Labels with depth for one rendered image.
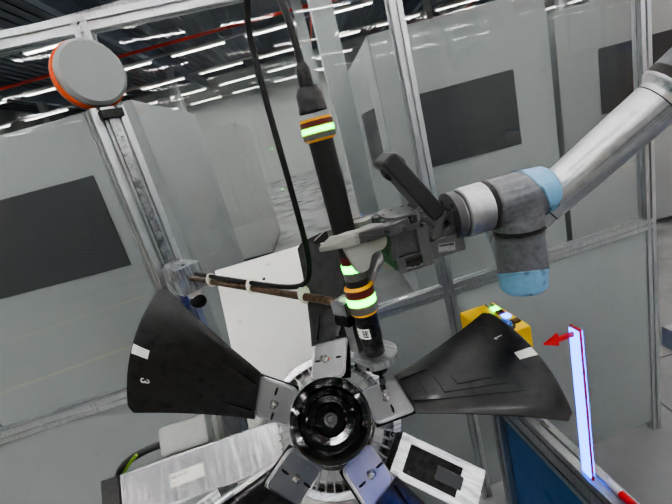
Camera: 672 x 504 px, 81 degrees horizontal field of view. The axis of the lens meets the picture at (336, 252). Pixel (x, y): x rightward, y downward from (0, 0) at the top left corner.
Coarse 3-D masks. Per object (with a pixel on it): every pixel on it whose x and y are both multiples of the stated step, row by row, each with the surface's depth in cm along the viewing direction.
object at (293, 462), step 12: (288, 456) 58; (300, 456) 59; (276, 468) 57; (288, 468) 58; (300, 468) 59; (312, 468) 61; (276, 480) 57; (288, 480) 58; (312, 480) 61; (276, 492) 57; (288, 492) 59; (300, 492) 60
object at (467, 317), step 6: (480, 306) 106; (498, 306) 104; (462, 312) 106; (468, 312) 105; (474, 312) 104; (480, 312) 103; (486, 312) 103; (492, 312) 102; (462, 318) 105; (468, 318) 102; (474, 318) 101; (510, 318) 97; (462, 324) 106; (516, 324) 94; (522, 324) 93; (516, 330) 92; (522, 330) 92; (528, 330) 92; (522, 336) 92; (528, 336) 93; (528, 342) 93
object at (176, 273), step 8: (168, 264) 104; (176, 264) 103; (184, 264) 101; (192, 264) 100; (200, 264) 101; (168, 272) 100; (176, 272) 97; (184, 272) 98; (192, 272) 100; (200, 272) 101; (168, 280) 102; (176, 280) 98; (184, 280) 98; (168, 288) 104; (176, 288) 100; (184, 288) 98; (192, 288) 100; (200, 288) 101; (184, 296) 98
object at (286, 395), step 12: (264, 384) 62; (276, 384) 62; (264, 396) 64; (276, 396) 63; (288, 396) 62; (264, 408) 65; (276, 408) 64; (288, 408) 63; (276, 420) 65; (288, 420) 64
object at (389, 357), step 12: (336, 300) 62; (336, 312) 61; (348, 312) 60; (336, 324) 62; (348, 324) 60; (348, 336) 62; (360, 348) 62; (396, 348) 60; (360, 360) 60; (372, 360) 59; (384, 360) 58; (396, 360) 59
